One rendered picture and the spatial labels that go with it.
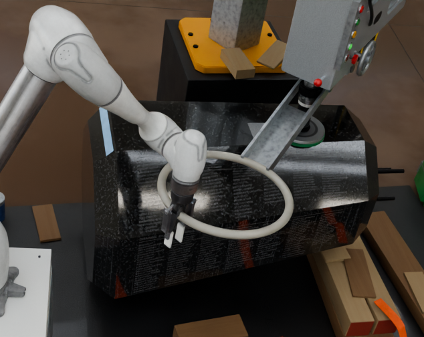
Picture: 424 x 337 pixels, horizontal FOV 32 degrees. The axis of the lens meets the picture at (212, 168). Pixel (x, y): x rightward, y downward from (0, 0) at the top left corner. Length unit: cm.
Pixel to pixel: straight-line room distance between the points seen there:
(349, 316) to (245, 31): 146
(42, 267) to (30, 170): 180
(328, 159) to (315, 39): 57
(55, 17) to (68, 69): 20
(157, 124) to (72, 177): 177
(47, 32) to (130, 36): 339
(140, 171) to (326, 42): 86
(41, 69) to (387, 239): 241
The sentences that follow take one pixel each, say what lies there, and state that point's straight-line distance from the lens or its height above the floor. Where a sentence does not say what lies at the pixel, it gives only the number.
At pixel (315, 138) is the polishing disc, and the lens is 309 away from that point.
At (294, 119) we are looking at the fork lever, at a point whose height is 99.
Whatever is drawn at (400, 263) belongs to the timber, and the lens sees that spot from 386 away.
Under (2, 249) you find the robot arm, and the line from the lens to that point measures 212.
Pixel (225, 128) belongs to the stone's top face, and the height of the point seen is 85.
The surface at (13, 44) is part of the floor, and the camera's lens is 518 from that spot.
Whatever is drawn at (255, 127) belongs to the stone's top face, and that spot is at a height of 85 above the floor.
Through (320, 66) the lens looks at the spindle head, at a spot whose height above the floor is 124.
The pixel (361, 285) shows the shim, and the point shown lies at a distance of 349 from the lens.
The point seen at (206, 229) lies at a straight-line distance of 242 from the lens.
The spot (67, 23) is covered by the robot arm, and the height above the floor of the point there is 168.
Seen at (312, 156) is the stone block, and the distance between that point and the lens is 311.
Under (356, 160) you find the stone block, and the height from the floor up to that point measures 79.
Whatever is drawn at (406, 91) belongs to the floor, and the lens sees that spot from 538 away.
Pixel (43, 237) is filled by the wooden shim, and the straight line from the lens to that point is 369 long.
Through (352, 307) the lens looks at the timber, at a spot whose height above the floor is 19.
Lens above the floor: 264
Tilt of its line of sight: 39 degrees down
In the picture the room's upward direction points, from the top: 10 degrees clockwise
